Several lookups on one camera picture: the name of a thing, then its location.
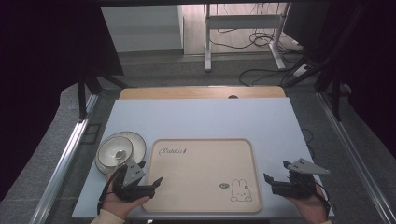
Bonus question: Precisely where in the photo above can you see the black cables on floor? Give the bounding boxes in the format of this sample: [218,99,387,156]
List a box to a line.
[207,3,312,88]

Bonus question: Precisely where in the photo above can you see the dark curtain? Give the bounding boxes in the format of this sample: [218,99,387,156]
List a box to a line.
[0,0,125,203]
[284,0,396,158]

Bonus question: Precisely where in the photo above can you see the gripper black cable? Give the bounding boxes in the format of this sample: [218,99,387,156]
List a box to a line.
[96,169,123,217]
[313,180,332,217]

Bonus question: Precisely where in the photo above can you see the beige tray with rabbit print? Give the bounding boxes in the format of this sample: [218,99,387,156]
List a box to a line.
[142,137,263,215]

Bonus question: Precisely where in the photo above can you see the black floor grate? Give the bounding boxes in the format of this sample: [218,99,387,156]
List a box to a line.
[79,123,103,146]

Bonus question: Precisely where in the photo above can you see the white bowl with dark rim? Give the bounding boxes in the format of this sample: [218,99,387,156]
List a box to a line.
[96,135,134,167]

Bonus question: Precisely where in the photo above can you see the white power strip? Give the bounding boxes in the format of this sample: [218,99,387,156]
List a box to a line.
[292,63,311,78]

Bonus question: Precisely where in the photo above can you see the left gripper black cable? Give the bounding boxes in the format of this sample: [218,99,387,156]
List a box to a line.
[96,169,123,217]

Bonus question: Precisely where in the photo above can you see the white desk frame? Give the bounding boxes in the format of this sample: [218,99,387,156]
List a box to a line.
[204,3,292,73]

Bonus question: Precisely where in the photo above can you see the metal spoon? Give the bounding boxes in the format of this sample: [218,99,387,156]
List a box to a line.
[112,149,128,173]

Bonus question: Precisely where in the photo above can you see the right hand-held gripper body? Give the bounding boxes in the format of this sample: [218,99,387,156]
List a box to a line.
[272,158,332,201]

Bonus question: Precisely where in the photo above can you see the thin black cable beside table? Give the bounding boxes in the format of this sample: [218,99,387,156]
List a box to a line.
[301,128,316,161]

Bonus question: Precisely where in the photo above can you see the white cabinet panel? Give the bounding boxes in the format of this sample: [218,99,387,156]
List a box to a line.
[100,5,185,54]

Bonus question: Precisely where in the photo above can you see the black metal stand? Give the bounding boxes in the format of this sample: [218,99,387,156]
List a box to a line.
[283,3,372,122]
[76,72,130,122]

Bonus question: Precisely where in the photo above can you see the white plate with dark rim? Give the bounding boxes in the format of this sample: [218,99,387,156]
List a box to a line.
[94,131,148,175]

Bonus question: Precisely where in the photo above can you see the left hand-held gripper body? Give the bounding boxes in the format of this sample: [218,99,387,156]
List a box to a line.
[111,160,156,202]

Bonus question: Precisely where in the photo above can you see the person's right hand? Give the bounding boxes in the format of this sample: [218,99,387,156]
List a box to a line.
[285,182,330,224]

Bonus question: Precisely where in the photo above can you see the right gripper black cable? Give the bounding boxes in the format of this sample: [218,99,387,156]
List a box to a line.
[313,180,332,217]

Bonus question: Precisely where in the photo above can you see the aluminium rail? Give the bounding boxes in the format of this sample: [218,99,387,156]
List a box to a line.
[315,91,396,224]
[28,92,101,224]

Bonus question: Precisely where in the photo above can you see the person's left hand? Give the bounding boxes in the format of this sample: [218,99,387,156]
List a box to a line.
[102,172,151,220]

